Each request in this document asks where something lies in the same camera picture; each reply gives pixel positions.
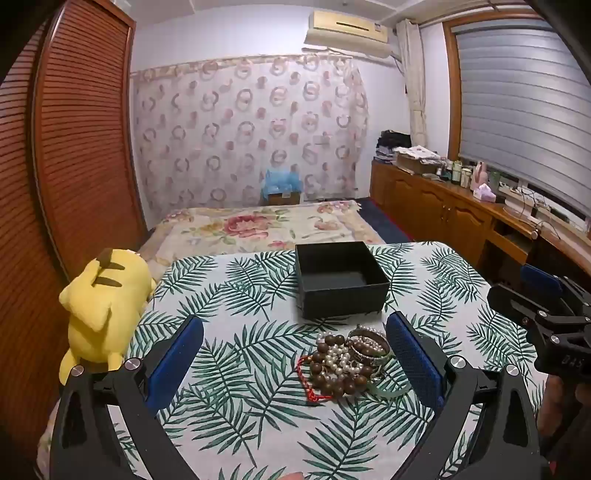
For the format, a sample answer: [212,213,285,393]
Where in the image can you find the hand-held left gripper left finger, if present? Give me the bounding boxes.
[48,316,206,480]

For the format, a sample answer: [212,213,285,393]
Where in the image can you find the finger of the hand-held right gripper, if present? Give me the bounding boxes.
[521,264,566,301]
[487,282,561,329]

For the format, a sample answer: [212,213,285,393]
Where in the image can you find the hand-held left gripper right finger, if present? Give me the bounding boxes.
[385,311,544,480]

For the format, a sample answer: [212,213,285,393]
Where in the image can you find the green bangle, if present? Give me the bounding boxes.
[365,364,413,400]

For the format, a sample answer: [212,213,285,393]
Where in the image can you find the silver bangle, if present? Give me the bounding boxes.
[346,328,393,370]

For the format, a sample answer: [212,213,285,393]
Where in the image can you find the white pearl necklace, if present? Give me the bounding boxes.
[323,325,386,380]

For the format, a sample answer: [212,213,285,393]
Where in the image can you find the wooden bead bracelet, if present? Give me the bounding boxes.
[308,333,375,398]

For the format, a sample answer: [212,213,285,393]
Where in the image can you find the black box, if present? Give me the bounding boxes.
[294,241,390,320]

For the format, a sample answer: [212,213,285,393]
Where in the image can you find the red string bracelet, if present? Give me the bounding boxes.
[295,354,331,405]

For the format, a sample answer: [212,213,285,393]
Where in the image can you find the person's right hand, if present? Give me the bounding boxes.
[544,374,583,440]

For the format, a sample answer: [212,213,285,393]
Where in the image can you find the leaf print tablecloth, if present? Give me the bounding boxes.
[113,241,546,480]

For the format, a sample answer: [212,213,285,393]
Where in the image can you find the yellow plush toy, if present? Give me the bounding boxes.
[59,248,158,384]

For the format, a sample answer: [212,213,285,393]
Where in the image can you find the pink figurine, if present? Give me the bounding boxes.
[471,161,491,190]

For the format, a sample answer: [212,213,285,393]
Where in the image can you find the wooden cabinet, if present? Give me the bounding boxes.
[369,159,591,296]

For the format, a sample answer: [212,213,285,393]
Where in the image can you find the group of toiletry bottles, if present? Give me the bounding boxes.
[438,157,474,188]

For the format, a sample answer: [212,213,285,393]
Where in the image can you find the navy blue mat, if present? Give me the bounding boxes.
[358,198,417,245]

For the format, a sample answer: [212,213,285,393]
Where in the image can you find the floral bed blanket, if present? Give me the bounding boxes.
[139,199,386,269]

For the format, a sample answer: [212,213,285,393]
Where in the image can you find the floral cloth bundle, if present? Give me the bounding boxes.
[392,145,443,176]

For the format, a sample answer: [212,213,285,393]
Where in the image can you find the grey window blind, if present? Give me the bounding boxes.
[455,18,591,217]

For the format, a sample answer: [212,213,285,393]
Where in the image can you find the stack of dark clothes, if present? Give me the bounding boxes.
[374,130,413,165]

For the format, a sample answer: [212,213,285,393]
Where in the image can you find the blue plastic bag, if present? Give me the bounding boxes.
[262,167,303,197]

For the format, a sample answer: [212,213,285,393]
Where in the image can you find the brown louvered wardrobe door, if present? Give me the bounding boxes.
[31,0,149,280]
[0,18,70,480]

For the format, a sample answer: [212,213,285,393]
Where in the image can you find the circle patterned curtain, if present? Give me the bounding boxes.
[130,53,370,222]

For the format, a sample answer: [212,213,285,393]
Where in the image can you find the beige tied curtain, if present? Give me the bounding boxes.
[396,18,428,148]

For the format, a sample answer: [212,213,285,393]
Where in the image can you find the black cable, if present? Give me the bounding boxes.
[521,187,563,241]

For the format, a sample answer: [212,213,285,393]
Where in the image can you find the wooden window frame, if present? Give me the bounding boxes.
[441,18,591,232]

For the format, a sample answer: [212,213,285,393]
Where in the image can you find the wall air conditioner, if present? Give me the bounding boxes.
[303,8,403,59]

